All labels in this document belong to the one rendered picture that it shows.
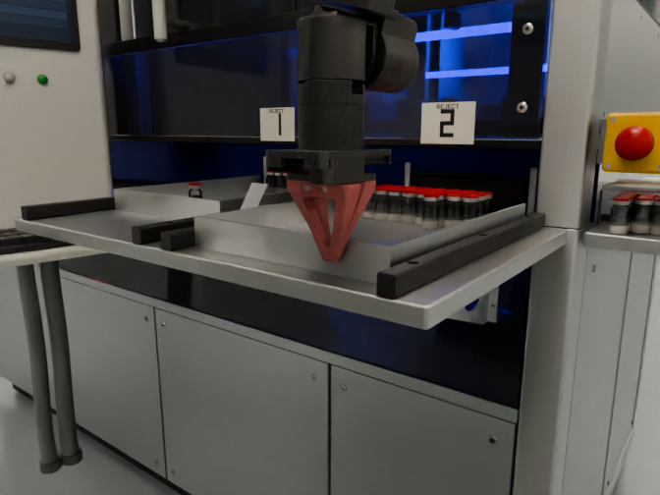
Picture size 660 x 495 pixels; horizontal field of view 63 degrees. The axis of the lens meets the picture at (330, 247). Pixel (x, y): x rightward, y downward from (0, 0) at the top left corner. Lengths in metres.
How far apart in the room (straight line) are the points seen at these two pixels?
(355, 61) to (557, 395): 0.58
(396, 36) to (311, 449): 0.86
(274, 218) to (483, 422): 0.46
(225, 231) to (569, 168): 0.45
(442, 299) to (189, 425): 1.09
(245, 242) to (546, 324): 0.45
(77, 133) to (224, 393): 0.66
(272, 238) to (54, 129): 0.82
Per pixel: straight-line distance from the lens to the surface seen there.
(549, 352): 0.84
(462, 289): 0.47
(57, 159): 1.29
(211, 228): 0.61
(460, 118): 0.83
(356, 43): 0.46
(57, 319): 1.45
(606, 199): 0.88
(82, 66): 1.31
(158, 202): 0.87
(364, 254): 0.47
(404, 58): 0.52
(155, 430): 1.59
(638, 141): 0.73
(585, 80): 0.78
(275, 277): 0.51
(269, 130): 1.04
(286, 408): 1.17
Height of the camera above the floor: 1.01
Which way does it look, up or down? 12 degrees down
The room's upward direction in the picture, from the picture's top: straight up
